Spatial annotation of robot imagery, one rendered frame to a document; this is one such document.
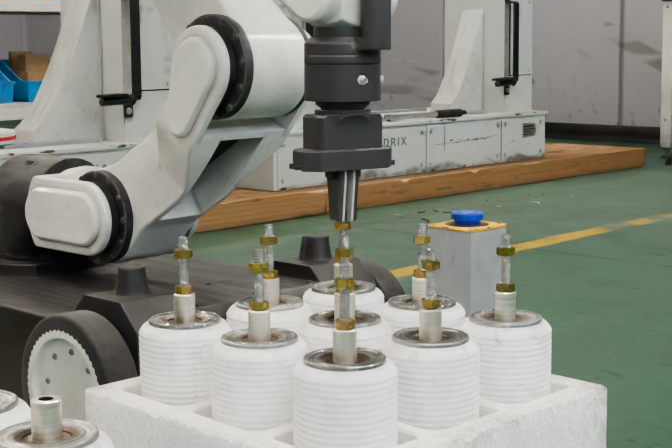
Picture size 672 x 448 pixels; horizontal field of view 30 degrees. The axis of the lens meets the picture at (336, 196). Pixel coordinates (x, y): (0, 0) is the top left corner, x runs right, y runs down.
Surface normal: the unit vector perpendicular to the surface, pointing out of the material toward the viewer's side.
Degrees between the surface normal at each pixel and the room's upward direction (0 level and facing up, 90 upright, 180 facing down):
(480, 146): 90
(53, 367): 90
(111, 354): 55
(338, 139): 90
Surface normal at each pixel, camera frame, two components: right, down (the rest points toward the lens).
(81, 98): 0.73, 0.07
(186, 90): -0.68, 0.09
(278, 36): 0.62, -0.46
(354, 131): 0.50, 0.11
